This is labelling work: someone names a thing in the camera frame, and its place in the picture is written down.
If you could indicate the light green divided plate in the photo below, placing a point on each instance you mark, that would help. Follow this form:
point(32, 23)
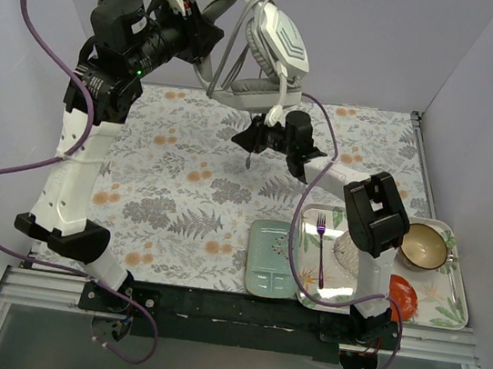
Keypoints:
point(268, 273)

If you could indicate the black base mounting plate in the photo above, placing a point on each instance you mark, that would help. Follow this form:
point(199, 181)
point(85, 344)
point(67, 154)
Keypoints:
point(256, 323)

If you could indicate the silver spoon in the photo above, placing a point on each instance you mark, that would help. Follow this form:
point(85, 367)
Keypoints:
point(448, 265)

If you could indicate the floral patterned table mat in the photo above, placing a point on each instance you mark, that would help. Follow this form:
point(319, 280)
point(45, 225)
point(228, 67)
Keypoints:
point(178, 199)

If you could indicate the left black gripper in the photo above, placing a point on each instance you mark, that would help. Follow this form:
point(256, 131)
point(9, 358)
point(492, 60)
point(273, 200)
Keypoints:
point(195, 30)

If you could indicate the clear glass oval dish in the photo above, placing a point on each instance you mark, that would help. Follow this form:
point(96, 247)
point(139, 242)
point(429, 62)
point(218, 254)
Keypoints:
point(346, 253)

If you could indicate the brown ceramic bowl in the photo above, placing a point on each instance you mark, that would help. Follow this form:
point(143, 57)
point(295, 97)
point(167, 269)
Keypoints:
point(423, 248)

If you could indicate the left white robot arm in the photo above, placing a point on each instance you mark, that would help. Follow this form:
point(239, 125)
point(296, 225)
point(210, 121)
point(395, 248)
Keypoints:
point(130, 40)

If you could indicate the aluminium frame rail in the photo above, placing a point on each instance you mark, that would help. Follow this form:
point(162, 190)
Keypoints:
point(56, 321)

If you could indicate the red small plate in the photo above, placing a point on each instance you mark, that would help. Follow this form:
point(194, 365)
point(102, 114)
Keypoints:
point(403, 293)

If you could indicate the purple iridescent fork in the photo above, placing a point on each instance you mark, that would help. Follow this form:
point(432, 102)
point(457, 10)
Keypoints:
point(321, 229)

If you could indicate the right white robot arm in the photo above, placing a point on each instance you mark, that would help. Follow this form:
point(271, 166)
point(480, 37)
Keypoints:
point(376, 218)

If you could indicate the floral serving tray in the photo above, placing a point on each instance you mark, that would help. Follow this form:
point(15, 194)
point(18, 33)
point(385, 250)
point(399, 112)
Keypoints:
point(435, 307)

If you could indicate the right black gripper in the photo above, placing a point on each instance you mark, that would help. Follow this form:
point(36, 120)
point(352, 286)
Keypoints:
point(260, 136)

